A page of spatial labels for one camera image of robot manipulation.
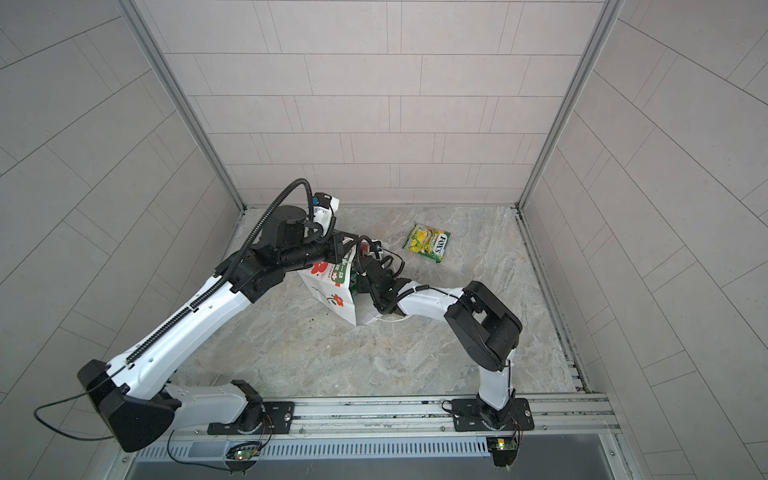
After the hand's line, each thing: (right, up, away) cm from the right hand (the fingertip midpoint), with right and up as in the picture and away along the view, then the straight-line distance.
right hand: (363, 273), depth 91 cm
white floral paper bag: (-5, 0, -17) cm, 17 cm away
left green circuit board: (-23, -35, -27) cm, 50 cm away
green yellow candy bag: (+21, +9, +11) cm, 26 cm away
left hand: (+4, +12, -25) cm, 28 cm away
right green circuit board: (+35, -37, -23) cm, 56 cm away
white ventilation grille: (+18, -36, -23) cm, 47 cm away
